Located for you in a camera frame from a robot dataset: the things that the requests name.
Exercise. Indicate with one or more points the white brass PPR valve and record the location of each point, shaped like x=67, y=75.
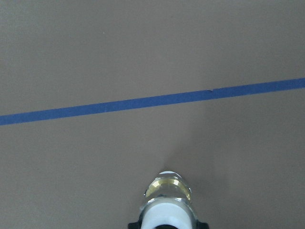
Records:
x=168, y=202

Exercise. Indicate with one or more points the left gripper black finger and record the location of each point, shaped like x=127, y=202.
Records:
x=135, y=225

